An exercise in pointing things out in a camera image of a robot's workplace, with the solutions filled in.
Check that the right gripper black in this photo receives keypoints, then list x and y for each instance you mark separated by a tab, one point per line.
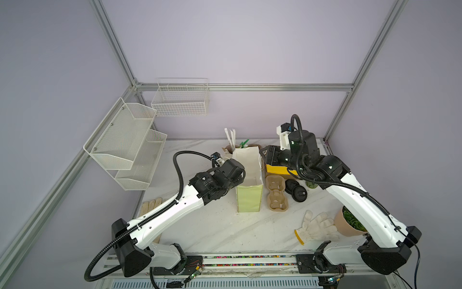
268	153

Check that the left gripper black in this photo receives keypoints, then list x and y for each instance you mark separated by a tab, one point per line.
240	180

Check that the white and green paper bag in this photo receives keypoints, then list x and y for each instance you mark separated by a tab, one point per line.
249	193

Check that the single brown pulp cup carrier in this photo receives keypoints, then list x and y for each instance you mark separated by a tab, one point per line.
276	199

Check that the green paper cup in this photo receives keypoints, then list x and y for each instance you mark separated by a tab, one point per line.
311	185

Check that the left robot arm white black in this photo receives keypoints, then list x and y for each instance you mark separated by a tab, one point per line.
138	251

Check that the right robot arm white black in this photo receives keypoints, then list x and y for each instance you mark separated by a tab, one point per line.
387	242

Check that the yellow napkin stack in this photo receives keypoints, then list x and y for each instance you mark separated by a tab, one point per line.
280	170

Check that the cardboard box of napkins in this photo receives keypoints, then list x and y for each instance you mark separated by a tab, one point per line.
285	176

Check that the stack of black cup lids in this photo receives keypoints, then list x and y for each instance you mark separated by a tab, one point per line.
297	191

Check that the white work glove right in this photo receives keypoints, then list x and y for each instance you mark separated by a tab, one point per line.
316	228

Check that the tan bowl with green plant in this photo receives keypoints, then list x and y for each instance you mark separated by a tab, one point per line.
347	224

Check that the white two-tier mesh shelf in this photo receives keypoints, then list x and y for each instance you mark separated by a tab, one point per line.
126	145

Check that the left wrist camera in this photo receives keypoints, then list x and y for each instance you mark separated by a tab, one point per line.
216	159

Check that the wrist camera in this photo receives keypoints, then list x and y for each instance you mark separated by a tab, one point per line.
283	131
216	159

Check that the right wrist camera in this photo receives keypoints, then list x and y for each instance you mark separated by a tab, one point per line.
283	131

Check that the white wire basket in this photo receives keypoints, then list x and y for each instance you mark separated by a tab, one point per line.
178	97

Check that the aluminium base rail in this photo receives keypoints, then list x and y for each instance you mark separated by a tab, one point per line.
298	263

